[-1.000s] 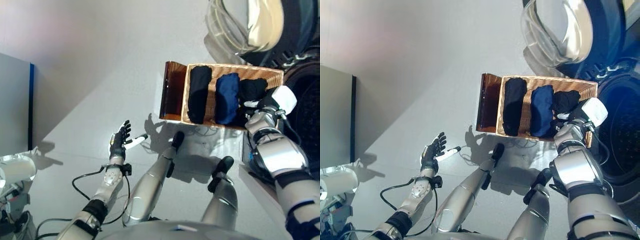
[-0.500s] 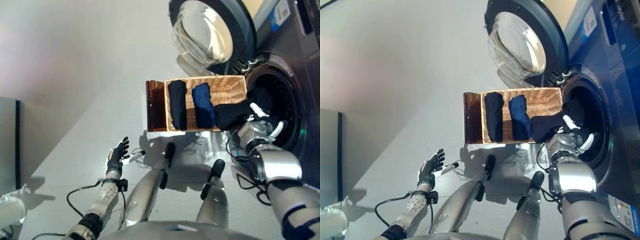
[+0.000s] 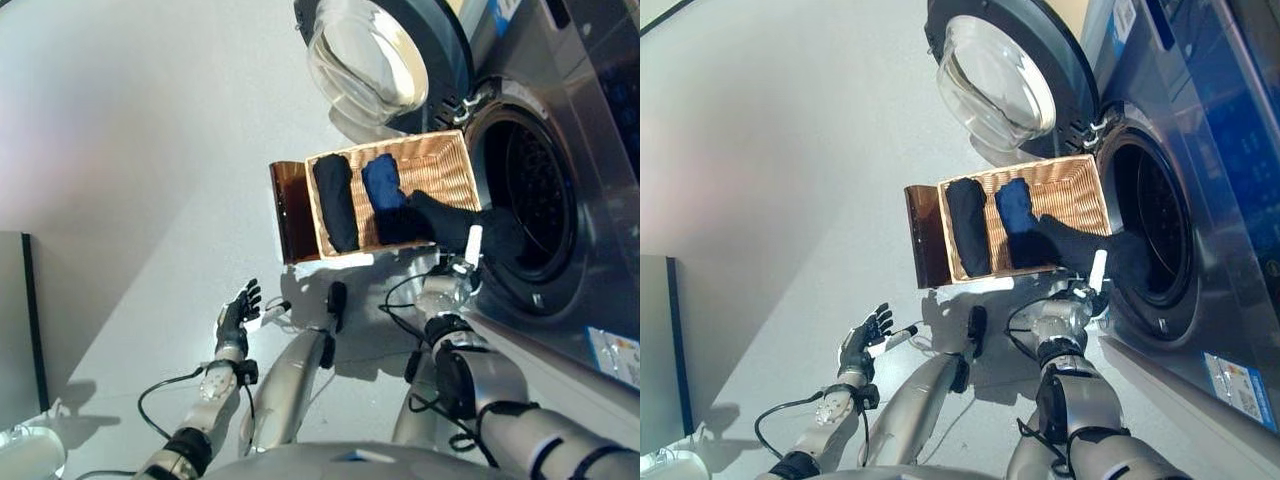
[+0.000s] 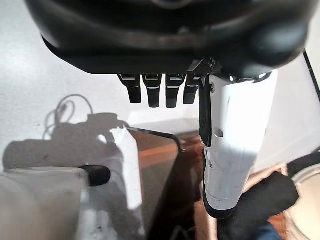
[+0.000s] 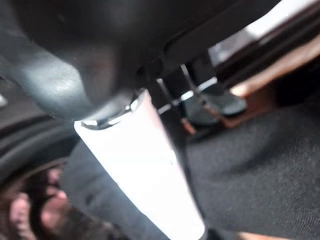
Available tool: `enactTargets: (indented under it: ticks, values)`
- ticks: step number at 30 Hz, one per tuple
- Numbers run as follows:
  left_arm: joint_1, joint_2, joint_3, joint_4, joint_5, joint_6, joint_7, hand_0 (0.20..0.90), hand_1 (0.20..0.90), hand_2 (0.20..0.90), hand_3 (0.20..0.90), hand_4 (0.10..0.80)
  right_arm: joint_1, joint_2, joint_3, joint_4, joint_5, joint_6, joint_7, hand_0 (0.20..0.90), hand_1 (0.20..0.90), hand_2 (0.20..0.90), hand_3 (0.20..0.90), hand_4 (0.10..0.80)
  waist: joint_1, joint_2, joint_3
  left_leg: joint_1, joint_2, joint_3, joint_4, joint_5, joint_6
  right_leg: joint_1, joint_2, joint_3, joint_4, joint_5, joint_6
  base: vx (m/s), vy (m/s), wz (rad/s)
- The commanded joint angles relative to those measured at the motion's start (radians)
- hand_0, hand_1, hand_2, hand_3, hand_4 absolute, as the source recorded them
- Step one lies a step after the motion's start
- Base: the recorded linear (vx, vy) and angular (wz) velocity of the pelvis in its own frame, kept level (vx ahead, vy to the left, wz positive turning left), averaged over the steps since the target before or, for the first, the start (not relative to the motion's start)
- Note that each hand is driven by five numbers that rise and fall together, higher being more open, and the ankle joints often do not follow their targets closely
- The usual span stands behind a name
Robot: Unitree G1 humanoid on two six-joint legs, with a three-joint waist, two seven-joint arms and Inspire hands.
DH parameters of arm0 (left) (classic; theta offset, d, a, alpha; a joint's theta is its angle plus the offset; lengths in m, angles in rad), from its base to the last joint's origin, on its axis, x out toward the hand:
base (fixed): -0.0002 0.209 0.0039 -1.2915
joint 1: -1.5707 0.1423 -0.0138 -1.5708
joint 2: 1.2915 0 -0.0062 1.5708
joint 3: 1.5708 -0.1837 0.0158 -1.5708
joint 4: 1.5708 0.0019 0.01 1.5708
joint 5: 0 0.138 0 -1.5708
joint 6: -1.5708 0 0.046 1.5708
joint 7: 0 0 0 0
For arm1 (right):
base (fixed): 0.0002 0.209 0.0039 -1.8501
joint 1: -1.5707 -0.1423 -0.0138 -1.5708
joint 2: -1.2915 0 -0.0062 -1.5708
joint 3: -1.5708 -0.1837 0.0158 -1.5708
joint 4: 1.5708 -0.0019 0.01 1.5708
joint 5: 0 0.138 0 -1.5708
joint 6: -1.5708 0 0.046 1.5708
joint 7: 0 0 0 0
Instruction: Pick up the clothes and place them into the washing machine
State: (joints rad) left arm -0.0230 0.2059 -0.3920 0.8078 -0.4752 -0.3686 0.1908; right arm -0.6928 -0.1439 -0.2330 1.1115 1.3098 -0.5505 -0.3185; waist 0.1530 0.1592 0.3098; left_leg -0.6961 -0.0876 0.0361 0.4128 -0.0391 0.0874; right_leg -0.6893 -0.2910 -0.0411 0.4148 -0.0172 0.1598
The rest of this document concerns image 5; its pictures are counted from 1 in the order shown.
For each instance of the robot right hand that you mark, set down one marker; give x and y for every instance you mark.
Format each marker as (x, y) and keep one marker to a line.
(87, 37)

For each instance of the dark grey washing machine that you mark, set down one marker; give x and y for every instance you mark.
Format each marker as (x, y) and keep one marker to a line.
(22, 200)

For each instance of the short black garment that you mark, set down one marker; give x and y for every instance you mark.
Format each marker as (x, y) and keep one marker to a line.
(250, 175)

